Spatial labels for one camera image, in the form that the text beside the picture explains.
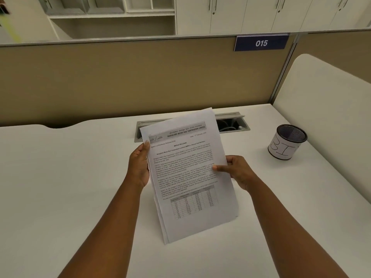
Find person's left hand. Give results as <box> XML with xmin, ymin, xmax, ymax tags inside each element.
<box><xmin>126</xmin><ymin>140</ymin><xmax>151</xmax><ymax>194</ymax></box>

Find person's right hand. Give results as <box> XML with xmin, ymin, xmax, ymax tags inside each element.
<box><xmin>212</xmin><ymin>155</ymin><xmax>260</xmax><ymax>192</ymax></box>

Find printed white papers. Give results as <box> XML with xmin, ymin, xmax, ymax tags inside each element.
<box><xmin>139</xmin><ymin>107</ymin><xmax>240</xmax><ymax>245</ymax></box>

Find person's right forearm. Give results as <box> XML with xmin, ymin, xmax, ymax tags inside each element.
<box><xmin>246</xmin><ymin>178</ymin><xmax>351</xmax><ymax>278</ymax></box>

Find person's left forearm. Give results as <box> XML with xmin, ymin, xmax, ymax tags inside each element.
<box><xmin>58</xmin><ymin>179</ymin><xmax>144</xmax><ymax>278</ymax></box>

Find black mesh pen holder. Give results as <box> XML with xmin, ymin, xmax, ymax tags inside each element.
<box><xmin>267</xmin><ymin>124</ymin><xmax>308</xmax><ymax>161</ymax></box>

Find wide beige partition panel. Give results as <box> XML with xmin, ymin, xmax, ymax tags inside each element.
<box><xmin>0</xmin><ymin>33</ymin><xmax>299</xmax><ymax>129</ymax></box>

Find white rounded desk divider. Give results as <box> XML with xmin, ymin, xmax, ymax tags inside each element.
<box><xmin>273</xmin><ymin>53</ymin><xmax>371</xmax><ymax>205</ymax></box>

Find blue number sign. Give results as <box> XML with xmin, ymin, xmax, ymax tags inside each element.
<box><xmin>234</xmin><ymin>34</ymin><xmax>290</xmax><ymax>52</ymax></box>

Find white open shelf unit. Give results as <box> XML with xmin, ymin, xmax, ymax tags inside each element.
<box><xmin>36</xmin><ymin>0</ymin><xmax>177</xmax><ymax>41</ymax></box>

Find narrow beige partition panel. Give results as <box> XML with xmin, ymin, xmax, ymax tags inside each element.
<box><xmin>289</xmin><ymin>30</ymin><xmax>371</xmax><ymax>84</ymax></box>

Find white cabinet with doors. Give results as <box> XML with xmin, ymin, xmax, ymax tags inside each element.
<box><xmin>175</xmin><ymin>0</ymin><xmax>371</xmax><ymax>36</ymax></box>

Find grey framed glass door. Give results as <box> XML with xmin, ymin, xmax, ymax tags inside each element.
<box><xmin>37</xmin><ymin>0</ymin><xmax>92</xmax><ymax>15</ymax></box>
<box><xmin>84</xmin><ymin>0</ymin><xmax>126</xmax><ymax>14</ymax></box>

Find white room door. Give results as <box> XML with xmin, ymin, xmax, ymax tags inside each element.
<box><xmin>0</xmin><ymin>0</ymin><xmax>73</xmax><ymax>45</ymax></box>

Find white cable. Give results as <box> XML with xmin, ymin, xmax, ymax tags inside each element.
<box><xmin>219</xmin><ymin>120</ymin><xmax>240</xmax><ymax>133</ymax></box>

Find grey desk cable tray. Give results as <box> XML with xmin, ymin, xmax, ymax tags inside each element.
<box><xmin>134</xmin><ymin>111</ymin><xmax>251</xmax><ymax>144</ymax></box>

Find grey partition post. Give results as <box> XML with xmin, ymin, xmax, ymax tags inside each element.
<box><xmin>268</xmin><ymin>33</ymin><xmax>301</xmax><ymax>105</ymax></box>

